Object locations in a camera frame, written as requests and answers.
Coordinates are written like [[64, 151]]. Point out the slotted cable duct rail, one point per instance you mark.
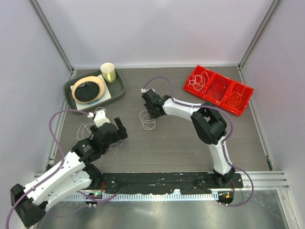
[[175, 196]]

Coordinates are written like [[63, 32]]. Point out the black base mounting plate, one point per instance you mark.
[[167, 183]]

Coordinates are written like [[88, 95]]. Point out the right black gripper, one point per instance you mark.
[[152, 115]]

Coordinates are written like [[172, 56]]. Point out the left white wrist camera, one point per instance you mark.
[[99, 118]]

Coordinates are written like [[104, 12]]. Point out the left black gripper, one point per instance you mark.
[[121, 132]]

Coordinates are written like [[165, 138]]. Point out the cream yellow mug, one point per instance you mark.
[[108, 72]]

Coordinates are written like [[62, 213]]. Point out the dark green plastic tray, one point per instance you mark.
[[117, 89]]

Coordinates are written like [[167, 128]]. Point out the white paper sheet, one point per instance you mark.
[[89, 91]]

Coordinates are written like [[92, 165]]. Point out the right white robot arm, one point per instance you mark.
[[209, 125]]

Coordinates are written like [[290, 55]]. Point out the red plastic divided bin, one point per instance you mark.
[[226, 93]]

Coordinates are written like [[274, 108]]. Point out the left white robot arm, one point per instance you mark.
[[73, 173]]

